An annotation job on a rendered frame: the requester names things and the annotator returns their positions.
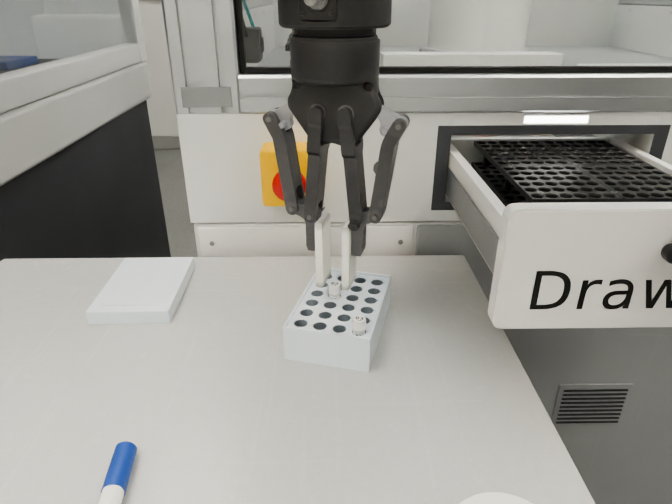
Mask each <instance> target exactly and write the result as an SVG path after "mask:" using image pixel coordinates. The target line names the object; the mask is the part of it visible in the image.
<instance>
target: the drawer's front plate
mask: <svg viewBox="0 0 672 504"><path fill-rule="evenodd" d="M670 243H672V202H567V203H511V204H509V205H507V206H506V207H505V208H504V210H503V214H502V221H501V227H500V234H499V240H498V247H497V253H496V260H495V266H494V273H493V279H492V286H491V293H490V299H489V306H488V315H489V317H490V319H491V321H492V323H493V325H494V326H495V327H496V328H499V329H537V328H633V327H672V308H666V287H665V289H664V291H663V292H662V294H661V295H660V297H659V299H658V300H657V302H656V303H655V305H654V307H653V308H646V280H652V300H653V298H654V297H655V295H656V293H657V292H658V290H659V288H660V287H661V285H662V284H663V282H664V280H672V264H670V263H668V262H667V261H666V260H664V259H663V258H662V256H661V250H662V248H663V247H664V246H665V245H667V244H670ZM537 271H557V272H562V273H564V274H566V275H567V276H568V277H569V279H570V281H571V289H570V293H569V295H568V298H567V299H566V301H565V302H564V303H563V304H561V305H560V306H558V307H555V308H551V309H530V304H531V299H532V293H533V288H534V283H535V278H536V273H537ZM619 279H625V280H629V281H631V282H632V283H633V286H634V289H633V293H632V297H631V300H630V304H629V307H628V309H623V306H621V307H620V308H617V309H606V308H605V307H604V306H603V304H602V302H603V298H604V297H605V295H606V294H608V293H610V292H613V291H628V286H627V285H625V284H615V285H611V286H609V284H610V281H614V280H619ZM583 280H589V282H588V284H589V283H590V282H592V281H594V280H603V282H602V285H600V284H595V285H592V286H590V287H589V288H588V290H587V292H586V295H585V299H584V303H583V307H582V309H576V308H577V304H578V300H579V295H580V291H581V287H582V283H583ZM563 291H564V281H563V280H562V279H561V278H560V277H557V276H542V280H541V285H540V290H539V295H538V300H537V305H548V304H552V303H555V302H557V301H558V300H559V299H560V298H561V296H562V294H563Z"/></svg>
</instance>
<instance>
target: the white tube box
mask: <svg viewBox="0 0 672 504"><path fill-rule="evenodd" d="M333 281H337V282H339V283H340V284H341V292H340V298H338V299H332V298H329V283H330V282H333ZM390 292H391V275H384V274H376V273H367V272H359V271H356V277H355V279H354V281H353V283H352V285H351V287H350V289H349V290H348V291H346V290H342V269H334V268H331V274H330V276H329V278H328V279H327V281H326V282H325V284H324V286H322V287H318V286H317V285H316V272H315V274H314V275H313V277H312V279H311V280H310V282H309V284H308V285H307V287H306V289H305V290H304V292H303V294H302V295H301V297H300V299H299V300H298V302H297V304H296V305H295V307H294V309H293V310H292V312H291V314H290V315H289V317H288V319H287V320H286V322H285V324H284V325H283V344H284V359H287V360H294V361H300V362H306V363H312V364H318V365H324V366H331V367H337V368H343V369H349V370H355V371H362V372H368V373H369V372H370V369H371V365H372V362H373V359H374V355H375V352H376V349H377V345H378V342H379V339H380V335H381V332H382V329H383V325H384V322H385V319H386V315H387V312H388V309H389V305H390ZM355 316H364V317H365V318H366V330H365V334H364V335H362V336H359V335H354V334H353V318H354V317H355Z"/></svg>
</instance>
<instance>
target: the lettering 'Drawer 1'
mask: <svg viewBox="0 0 672 504"><path fill-rule="evenodd" d="M542 276H557V277H560V278H561V279H562V280H563V281H564V291H563V294H562V296H561V298H560V299H559V300H558V301H557V302H555V303H552V304H548V305H537V300H538V295H539V290H540V285H541V280H542ZM588 282H589V280H583V283H582V287H581V291H580V295H579V300H578V304H577V308H576V309H582V307H583V303H584V299H585V295H586V292H587V290H588V288H589V287H590V286H592V285H595V284H600V285H602V282H603V280H594V281H592V282H590V283H589V284H588ZM615 284H625V285H627V286H628V291H613V292H610V293H608V294H606V295H605V297H604V298H603V302H602V304H603V306H604V307H605V308H606V309H617V308H620V307H621V306H623V309H628V307H629V304H630V300H631V297H632V293H633V289H634V286H633V283H632V282H631V281H629V280H625V279H619V280H614V281H610V284H609V286H611V285H615ZM665 287H666V308H672V300H671V287H672V280H664V282H663V284H662V285H661V287H660V288H659V290H658V292H657V293H656V295H655V297H654V298H653V300H652V280H646V308H653V307H654V305H655V303H656V302H657V300H658V299H659V297H660V295H661V294H662V292H663V291H664V289H665ZM570 289H571V281H570V279H569V277H568V276H567V275H566V274H564V273H562V272H557V271H537V273H536V278H535V283H534V288H533V293H532V299H531V304H530V309H551V308H555V307H558V306H560V305H561V304H563V303H564V302H565V301H566V299H567V298H568V295H569V293H570ZM614 295H626V297H625V299H624V300H623V302H621V303H620V304H618V305H610V304H609V303H608V300H609V298H610V297H611V296H614Z"/></svg>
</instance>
